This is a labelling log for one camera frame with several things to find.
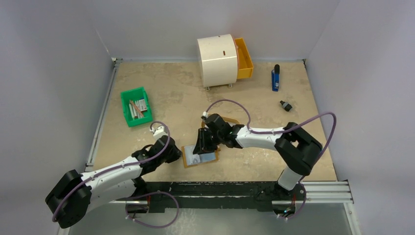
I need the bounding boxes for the white patterned credit card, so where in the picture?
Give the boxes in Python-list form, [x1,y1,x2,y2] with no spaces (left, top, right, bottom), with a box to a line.
[186,153,216,166]

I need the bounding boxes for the yellow leather card holder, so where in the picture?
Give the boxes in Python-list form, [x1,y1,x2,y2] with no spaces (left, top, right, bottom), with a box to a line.
[181,145,220,168]

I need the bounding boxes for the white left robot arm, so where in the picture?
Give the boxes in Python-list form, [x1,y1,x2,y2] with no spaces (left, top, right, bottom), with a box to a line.
[45,135,182,228]

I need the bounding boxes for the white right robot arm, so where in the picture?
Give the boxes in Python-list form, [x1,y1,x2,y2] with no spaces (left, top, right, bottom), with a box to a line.
[193,114,323,199]

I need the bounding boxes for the card pack in bin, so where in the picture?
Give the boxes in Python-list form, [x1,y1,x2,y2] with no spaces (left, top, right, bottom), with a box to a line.
[135,99,148,112]

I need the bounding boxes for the tan oval tray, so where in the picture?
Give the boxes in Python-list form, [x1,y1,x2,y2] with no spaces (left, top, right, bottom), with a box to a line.
[201,116,240,128]

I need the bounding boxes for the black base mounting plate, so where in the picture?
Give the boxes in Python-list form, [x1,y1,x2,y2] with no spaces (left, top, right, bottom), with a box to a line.
[125,181,306,217]

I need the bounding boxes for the pens in green bin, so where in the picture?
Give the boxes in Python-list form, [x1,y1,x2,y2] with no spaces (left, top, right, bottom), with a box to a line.
[129,100,144,119]

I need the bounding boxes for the green plastic bin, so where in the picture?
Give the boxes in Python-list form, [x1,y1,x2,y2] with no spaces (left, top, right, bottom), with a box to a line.
[120,87,153,127]

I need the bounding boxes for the small black knob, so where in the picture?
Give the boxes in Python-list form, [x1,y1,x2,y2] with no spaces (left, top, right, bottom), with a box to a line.
[280,100,293,112]

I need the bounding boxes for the yellow open drawer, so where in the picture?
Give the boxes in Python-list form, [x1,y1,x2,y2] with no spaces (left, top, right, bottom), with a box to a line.
[234,38,254,80]

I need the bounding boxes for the cream round drawer cabinet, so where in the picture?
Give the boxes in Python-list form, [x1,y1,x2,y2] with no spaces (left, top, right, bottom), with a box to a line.
[197,34,238,90]

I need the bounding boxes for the blue black marker tool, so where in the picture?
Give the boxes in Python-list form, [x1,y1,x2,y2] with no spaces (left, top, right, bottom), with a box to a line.
[271,64,280,92]

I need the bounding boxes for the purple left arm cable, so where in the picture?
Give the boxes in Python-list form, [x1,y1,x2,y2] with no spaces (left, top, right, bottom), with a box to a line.
[51,121,171,223]

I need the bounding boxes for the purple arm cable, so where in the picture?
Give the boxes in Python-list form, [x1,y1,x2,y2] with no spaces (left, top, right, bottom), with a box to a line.
[51,121,171,223]
[203,98,337,163]

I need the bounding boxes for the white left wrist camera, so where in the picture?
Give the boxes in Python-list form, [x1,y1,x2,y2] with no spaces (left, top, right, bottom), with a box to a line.
[150,125,168,140]

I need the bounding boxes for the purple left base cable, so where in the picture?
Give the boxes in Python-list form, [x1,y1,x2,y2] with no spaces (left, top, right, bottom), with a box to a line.
[124,190,179,229]

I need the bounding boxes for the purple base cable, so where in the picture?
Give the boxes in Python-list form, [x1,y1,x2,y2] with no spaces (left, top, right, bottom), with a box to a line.
[276,183,308,222]
[124,190,179,229]

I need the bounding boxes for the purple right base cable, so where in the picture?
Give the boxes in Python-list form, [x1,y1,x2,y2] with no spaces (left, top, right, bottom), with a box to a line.
[276,183,308,222]

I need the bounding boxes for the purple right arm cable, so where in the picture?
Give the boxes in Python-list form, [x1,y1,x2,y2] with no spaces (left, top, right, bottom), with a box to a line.
[203,98,337,163]

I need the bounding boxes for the aluminium frame rail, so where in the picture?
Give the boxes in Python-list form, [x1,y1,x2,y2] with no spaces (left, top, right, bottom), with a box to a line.
[69,60,353,235]

